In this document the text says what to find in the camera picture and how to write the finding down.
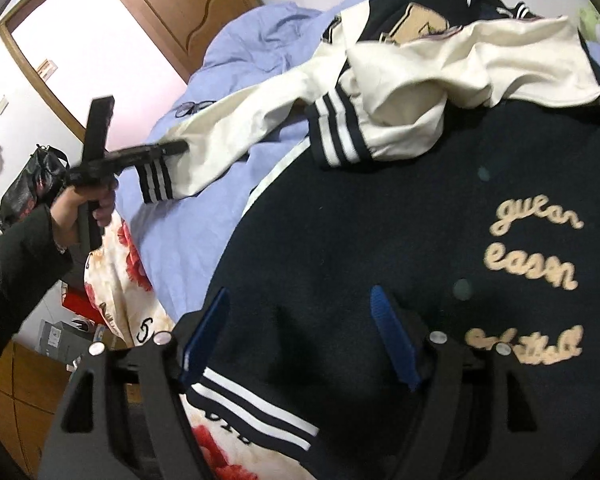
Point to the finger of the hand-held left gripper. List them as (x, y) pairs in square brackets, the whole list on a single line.
[(150, 152)]

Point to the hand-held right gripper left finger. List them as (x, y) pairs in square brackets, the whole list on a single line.
[(207, 330)]

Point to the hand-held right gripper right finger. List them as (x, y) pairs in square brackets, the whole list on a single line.
[(392, 340)]

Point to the navy and cream varsity jacket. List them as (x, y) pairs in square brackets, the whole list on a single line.
[(380, 210)]

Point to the person's left forearm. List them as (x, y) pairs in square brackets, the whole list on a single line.
[(15, 280)]

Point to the person's left hand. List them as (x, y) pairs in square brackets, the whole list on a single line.
[(67, 220)]

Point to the black eyeglasses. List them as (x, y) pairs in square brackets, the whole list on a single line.
[(192, 108)]

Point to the black bag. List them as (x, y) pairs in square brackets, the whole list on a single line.
[(30, 180)]

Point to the light blue bed sheet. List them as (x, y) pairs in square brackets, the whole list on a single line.
[(190, 230)]

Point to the floral printed blanket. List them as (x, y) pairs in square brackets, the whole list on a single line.
[(115, 280)]

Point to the red box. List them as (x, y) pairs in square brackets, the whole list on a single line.
[(77, 305)]

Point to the grey cardboard box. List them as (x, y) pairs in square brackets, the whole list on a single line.
[(65, 340)]

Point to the brown wooden door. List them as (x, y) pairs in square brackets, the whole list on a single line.
[(180, 5)]

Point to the wooden cabinet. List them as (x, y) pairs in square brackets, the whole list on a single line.
[(20, 400)]

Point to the green and white plush toy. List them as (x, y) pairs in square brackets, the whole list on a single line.
[(596, 25)]

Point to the wooden door frame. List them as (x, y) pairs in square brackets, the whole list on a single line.
[(30, 67)]

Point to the wall switch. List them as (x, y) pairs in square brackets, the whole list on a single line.
[(2, 105)]

